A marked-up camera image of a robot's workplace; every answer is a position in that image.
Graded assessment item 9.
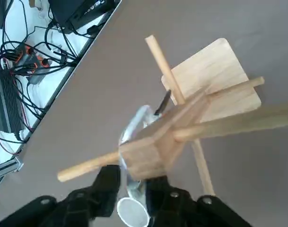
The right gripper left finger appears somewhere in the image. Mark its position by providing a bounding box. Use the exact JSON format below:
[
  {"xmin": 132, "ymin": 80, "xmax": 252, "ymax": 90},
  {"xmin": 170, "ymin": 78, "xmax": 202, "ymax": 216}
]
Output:
[{"xmin": 0, "ymin": 165, "xmax": 122, "ymax": 227}]

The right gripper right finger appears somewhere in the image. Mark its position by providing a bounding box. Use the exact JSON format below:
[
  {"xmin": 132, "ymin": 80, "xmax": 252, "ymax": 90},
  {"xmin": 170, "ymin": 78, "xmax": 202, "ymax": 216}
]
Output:
[{"xmin": 145, "ymin": 176, "xmax": 262, "ymax": 227}]

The wooden peg rack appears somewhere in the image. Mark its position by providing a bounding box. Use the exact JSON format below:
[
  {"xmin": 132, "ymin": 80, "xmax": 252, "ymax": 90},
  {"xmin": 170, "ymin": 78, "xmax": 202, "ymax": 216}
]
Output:
[{"xmin": 56, "ymin": 35, "xmax": 288, "ymax": 197}]

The ribbed black power supply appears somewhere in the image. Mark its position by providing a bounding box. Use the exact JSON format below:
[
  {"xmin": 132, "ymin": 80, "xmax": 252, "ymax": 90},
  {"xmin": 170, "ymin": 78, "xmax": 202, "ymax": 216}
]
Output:
[{"xmin": 0, "ymin": 67, "xmax": 26, "ymax": 136}]

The orange black power strip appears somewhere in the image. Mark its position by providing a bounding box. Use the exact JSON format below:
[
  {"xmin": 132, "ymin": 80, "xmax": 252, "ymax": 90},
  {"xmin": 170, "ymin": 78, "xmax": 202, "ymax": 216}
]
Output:
[{"xmin": 13, "ymin": 43, "xmax": 51, "ymax": 84}]

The smooth black power box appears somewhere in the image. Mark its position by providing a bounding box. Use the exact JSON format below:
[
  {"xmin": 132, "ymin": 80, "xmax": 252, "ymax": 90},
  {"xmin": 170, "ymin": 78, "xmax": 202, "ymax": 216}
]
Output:
[{"xmin": 48, "ymin": 0, "xmax": 122, "ymax": 34}]

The black device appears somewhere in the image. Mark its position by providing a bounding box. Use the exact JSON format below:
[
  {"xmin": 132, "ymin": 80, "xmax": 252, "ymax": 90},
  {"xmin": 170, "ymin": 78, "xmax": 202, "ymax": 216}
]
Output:
[{"xmin": 0, "ymin": 0, "xmax": 11, "ymax": 29}]

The aluminium frame post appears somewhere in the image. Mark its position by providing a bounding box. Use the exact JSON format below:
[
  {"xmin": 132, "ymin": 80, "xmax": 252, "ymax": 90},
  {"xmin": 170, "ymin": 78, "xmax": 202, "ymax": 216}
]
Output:
[{"xmin": 0, "ymin": 156, "xmax": 24, "ymax": 182}]

